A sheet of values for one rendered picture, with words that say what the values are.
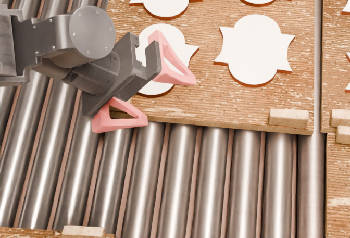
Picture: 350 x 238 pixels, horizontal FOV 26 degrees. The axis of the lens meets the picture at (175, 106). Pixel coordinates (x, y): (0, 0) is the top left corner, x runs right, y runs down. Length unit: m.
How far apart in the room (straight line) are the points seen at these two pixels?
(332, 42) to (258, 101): 0.17
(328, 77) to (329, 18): 0.12
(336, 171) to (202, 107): 0.22
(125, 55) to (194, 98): 0.31
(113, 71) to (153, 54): 0.05
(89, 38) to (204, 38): 0.48
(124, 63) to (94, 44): 0.10
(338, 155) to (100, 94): 0.41
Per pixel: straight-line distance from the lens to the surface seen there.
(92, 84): 0.88
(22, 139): 1.18
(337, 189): 1.12
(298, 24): 1.28
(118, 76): 0.88
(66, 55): 0.80
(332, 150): 1.15
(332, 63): 1.24
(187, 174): 1.13
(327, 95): 1.20
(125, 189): 1.17
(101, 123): 0.94
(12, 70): 0.82
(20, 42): 0.84
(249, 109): 1.17
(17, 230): 1.09
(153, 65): 0.87
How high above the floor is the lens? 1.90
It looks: 56 degrees down
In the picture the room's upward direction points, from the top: straight up
